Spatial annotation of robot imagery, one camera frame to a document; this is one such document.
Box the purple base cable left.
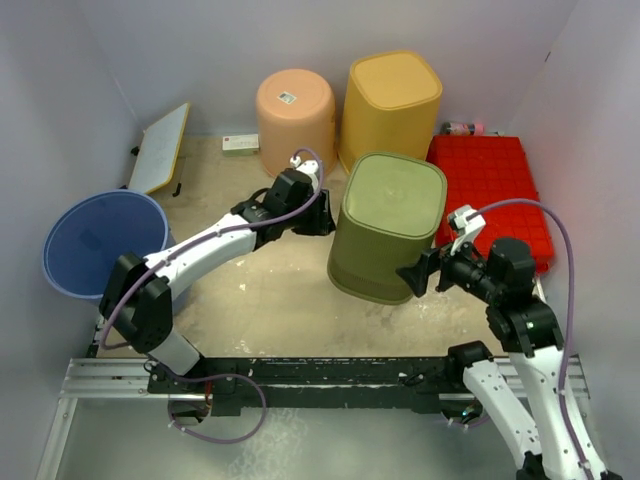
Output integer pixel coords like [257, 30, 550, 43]
[167, 374, 268, 445]

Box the small pink capped bottle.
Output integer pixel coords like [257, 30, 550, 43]
[440, 121, 485, 136]

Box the white yellow-edged board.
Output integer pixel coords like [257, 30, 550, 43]
[127, 102, 191, 194]

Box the small white box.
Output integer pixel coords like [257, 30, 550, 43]
[221, 134, 260, 156]

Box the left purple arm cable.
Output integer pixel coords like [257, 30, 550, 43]
[98, 146, 325, 350]

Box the yellow mesh plastic basket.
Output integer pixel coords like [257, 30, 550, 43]
[337, 50, 443, 172]

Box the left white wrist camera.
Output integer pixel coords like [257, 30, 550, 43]
[289, 156, 320, 188]

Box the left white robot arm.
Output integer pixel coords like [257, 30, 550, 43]
[99, 161, 335, 392]

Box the blue round plastic bucket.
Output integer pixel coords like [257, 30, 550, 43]
[42, 189, 176, 306]

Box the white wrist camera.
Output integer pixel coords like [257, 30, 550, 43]
[289, 156, 320, 188]
[447, 205, 486, 256]

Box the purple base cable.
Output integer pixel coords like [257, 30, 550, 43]
[447, 412, 493, 431]
[167, 374, 268, 445]

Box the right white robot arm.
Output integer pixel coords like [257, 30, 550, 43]
[396, 237, 617, 479]

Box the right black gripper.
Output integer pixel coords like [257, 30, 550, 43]
[396, 227, 501, 302]

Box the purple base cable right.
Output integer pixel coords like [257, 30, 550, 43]
[447, 412, 493, 431]

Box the orange round plastic bucket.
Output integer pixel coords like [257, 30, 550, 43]
[255, 69, 336, 176]

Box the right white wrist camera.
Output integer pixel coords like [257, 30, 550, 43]
[447, 205, 486, 256]

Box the red plastic tray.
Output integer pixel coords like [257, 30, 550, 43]
[426, 135, 555, 274]

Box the green mesh plastic basket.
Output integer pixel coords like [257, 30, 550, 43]
[327, 152, 447, 305]

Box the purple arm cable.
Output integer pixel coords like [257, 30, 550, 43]
[469, 197, 599, 480]
[98, 146, 325, 350]

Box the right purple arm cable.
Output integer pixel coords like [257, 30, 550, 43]
[469, 197, 599, 480]

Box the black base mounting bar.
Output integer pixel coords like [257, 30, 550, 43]
[145, 356, 484, 423]

